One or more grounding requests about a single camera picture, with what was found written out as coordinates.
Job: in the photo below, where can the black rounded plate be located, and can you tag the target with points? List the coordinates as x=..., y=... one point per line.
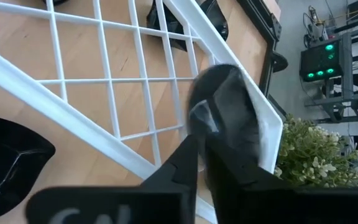
x=228, y=102

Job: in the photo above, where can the green artificial potted plant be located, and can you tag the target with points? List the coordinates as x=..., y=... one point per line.
x=315, y=155

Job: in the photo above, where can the grey metal cart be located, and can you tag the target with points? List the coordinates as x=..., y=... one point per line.
x=346, y=99

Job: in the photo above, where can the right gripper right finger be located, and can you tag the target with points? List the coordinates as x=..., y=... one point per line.
x=244, y=199

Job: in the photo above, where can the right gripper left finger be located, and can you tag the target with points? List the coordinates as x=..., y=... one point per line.
x=172, y=193

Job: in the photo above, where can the black computer green lights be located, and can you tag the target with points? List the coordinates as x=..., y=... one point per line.
x=319, y=62

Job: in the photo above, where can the black leaf-shaped plate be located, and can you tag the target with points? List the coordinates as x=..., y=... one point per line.
x=8, y=168
x=217, y=23

